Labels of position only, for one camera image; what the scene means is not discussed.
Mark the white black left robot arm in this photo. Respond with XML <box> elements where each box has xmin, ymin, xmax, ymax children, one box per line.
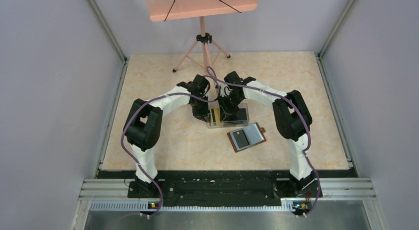
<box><xmin>121</xmin><ymin>75</ymin><xmax>210</xmax><ymax>197</ymax></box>

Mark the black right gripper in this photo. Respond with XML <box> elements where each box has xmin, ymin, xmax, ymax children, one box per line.
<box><xmin>217</xmin><ymin>93</ymin><xmax>244</xmax><ymax>123</ymax></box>

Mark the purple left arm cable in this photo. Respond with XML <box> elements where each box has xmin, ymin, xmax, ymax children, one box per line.
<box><xmin>120</xmin><ymin>75</ymin><xmax>219</xmax><ymax>219</ymax></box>

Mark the clear acrylic card box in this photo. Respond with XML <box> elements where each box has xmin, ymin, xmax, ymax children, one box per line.
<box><xmin>207</xmin><ymin>103</ymin><xmax>250</xmax><ymax>129</ymax></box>

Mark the yellow card in box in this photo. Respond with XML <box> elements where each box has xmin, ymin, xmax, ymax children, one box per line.
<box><xmin>210</xmin><ymin>108</ymin><xmax>220</xmax><ymax>126</ymax></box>

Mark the brown leather card holder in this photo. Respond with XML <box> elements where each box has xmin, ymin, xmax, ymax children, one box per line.
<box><xmin>227</xmin><ymin>122</ymin><xmax>267</xmax><ymax>153</ymax></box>

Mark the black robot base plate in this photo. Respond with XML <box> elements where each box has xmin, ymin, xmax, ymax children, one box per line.
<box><xmin>96</xmin><ymin>170</ymin><xmax>356</xmax><ymax>210</ymax></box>

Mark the aluminium frame rail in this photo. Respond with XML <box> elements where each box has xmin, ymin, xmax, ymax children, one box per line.
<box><xmin>78</xmin><ymin>178</ymin><xmax>377</xmax><ymax>212</ymax></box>

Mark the black credit card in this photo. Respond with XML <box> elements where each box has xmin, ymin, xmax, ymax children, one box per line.
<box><xmin>232</xmin><ymin>130</ymin><xmax>250</xmax><ymax>150</ymax></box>

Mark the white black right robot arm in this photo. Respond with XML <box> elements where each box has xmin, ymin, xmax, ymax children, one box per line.
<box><xmin>218</xmin><ymin>71</ymin><xmax>316</xmax><ymax>196</ymax></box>

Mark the pink music stand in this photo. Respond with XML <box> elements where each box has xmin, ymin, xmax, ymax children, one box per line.
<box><xmin>146</xmin><ymin>0</ymin><xmax>258</xmax><ymax>73</ymax></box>

